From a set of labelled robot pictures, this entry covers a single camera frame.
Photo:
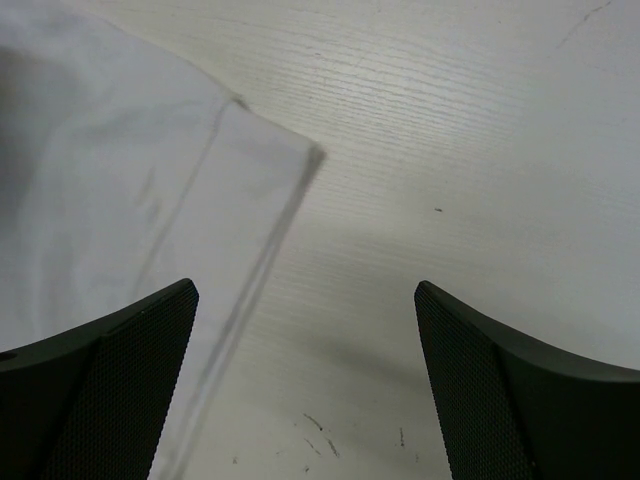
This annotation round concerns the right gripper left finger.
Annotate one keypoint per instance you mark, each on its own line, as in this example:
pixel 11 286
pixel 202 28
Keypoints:
pixel 91 402

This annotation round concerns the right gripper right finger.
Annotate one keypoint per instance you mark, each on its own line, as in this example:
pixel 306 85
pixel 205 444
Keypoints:
pixel 510 406

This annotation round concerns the white skirt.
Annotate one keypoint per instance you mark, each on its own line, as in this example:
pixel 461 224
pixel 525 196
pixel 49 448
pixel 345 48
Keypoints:
pixel 125 168

